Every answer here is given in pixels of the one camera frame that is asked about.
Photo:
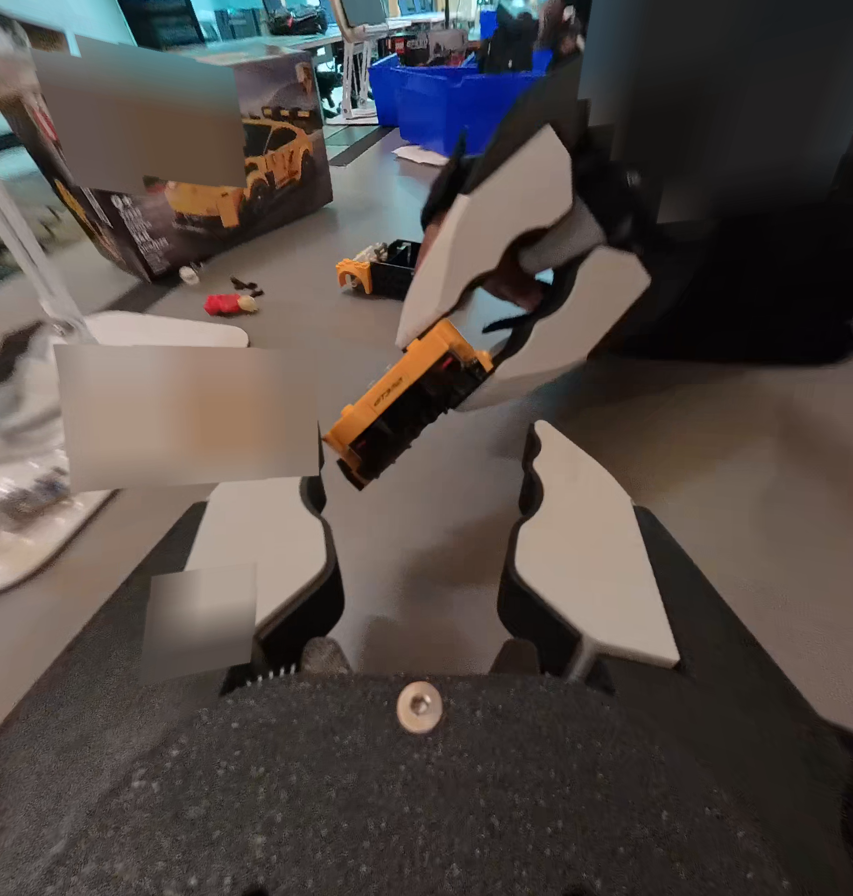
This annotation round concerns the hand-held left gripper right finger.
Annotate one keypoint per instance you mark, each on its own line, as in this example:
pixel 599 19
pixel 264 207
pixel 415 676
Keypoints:
pixel 587 560

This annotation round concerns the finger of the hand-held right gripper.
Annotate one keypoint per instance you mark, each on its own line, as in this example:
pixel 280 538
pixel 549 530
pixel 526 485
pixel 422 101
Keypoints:
pixel 496 196
pixel 594 301

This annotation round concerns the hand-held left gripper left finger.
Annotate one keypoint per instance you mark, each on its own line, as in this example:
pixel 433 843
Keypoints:
pixel 272 539

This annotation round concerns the orange black lego car assembly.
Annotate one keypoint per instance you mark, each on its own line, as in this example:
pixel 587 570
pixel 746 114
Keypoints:
pixel 377 413

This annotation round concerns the person's right forearm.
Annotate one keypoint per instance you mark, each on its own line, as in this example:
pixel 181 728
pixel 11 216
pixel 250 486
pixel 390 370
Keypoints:
pixel 748 294

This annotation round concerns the lego wheel arch assembly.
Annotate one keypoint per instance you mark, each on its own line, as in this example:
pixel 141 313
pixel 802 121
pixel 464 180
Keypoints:
pixel 398 273

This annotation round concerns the lego set box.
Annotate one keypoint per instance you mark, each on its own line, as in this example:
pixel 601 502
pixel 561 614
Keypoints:
pixel 279 182

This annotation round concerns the red lego minifigure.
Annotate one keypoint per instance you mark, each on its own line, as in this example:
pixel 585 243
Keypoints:
pixel 223 304

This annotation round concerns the clear bag of lego parts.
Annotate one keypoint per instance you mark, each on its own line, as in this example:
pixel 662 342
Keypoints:
pixel 20 504

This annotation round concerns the small black lego piece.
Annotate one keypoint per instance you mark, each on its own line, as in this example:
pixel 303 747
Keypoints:
pixel 248 285

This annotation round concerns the small white lego piece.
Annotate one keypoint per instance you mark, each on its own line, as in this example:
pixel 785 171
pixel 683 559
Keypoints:
pixel 189 275

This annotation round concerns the white paper sheet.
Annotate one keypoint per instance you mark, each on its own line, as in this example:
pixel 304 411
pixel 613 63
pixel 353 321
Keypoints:
pixel 423 154

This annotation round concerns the blue plastic storage bin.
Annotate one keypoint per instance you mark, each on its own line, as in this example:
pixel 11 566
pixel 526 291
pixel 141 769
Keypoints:
pixel 384 91
pixel 468 112

